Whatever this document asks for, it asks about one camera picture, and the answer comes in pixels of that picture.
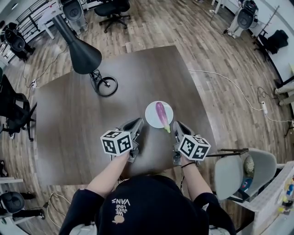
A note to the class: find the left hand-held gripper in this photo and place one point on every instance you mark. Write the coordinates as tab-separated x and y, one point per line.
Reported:
116	144

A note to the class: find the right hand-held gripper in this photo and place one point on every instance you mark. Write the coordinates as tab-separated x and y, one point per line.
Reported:
194	147

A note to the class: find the purple eggplant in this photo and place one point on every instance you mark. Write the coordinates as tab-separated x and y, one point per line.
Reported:
161	114

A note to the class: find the person's left forearm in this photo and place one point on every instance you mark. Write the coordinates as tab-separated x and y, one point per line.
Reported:
108	174

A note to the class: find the person's right forearm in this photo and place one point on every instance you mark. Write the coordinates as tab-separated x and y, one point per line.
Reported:
195	181

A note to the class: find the white round plate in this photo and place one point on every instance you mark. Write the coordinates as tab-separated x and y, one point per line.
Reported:
151	114

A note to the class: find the black wristband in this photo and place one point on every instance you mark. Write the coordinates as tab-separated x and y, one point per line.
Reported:
188	164

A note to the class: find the dark wooden table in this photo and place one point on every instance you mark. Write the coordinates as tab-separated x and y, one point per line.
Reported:
69	128

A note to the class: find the grey shell chair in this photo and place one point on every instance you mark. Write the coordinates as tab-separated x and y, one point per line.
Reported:
229	174

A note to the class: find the person's black printed shirt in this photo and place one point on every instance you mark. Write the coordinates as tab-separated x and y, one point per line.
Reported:
149	206

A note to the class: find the blue packet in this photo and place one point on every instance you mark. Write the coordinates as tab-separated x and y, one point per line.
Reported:
245	184

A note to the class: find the black cone desk lamp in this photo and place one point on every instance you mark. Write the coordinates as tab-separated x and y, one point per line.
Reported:
82	52

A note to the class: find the small white power strip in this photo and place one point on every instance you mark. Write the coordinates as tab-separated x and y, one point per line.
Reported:
34	83

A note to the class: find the white desk with clutter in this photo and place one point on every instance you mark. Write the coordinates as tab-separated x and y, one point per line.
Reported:
273	192

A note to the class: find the black mesh office chair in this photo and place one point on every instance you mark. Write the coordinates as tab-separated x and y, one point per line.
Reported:
11	103

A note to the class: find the grey pod machine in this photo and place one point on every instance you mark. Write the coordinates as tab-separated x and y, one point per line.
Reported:
73	13
243	18

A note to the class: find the black chair with jacket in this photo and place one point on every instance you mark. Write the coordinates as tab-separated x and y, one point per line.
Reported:
278	40

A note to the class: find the white small table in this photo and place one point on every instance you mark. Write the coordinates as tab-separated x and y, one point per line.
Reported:
47	21

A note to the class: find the dark pod machine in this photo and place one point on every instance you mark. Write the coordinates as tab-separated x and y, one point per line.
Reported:
17	40
12	202

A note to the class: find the wooden coat rack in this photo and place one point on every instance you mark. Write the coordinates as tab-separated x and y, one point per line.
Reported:
271	18

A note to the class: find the black metal railing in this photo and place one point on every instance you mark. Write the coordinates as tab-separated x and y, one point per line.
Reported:
27	18

